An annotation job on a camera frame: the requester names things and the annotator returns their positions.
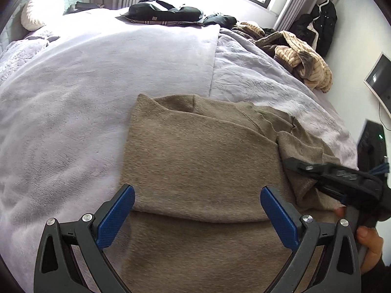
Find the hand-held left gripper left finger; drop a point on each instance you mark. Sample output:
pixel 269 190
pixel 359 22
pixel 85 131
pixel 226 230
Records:
pixel 117 216

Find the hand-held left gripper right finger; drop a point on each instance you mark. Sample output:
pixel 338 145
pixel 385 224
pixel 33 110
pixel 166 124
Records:
pixel 281 219

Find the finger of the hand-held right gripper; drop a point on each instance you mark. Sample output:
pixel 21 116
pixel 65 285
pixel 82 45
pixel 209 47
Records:
pixel 317 168
pixel 331 193

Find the tan knit sweater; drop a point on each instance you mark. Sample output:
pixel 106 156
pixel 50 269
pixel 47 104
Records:
pixel 198 158

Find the person's right forearm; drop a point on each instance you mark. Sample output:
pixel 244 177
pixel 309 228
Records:
pixel 380 276

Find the person's right hand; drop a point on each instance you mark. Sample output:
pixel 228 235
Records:
pixel 371 244

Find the black device with green light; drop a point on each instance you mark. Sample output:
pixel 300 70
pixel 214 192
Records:
pixel 369 146

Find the beige striped garment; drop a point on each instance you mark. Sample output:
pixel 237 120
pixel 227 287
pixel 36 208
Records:
pixel 296 53

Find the light purple plush blanket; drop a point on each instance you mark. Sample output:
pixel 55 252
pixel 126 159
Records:
pixel 91 97

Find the black hanging jacket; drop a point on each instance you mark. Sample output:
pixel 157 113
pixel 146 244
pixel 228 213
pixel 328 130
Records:
pixel 323 27

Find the black striped-trim garment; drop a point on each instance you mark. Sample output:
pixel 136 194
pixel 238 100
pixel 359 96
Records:
pixel 162 12

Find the dark flat item by headboard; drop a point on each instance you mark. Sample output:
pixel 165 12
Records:
pixel 88 6

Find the white round pillow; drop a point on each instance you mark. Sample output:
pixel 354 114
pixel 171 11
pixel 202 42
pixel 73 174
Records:
pixel 41 9

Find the wall-mounted television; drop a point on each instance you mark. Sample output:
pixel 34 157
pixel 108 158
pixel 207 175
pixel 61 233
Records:
pixel 380 79

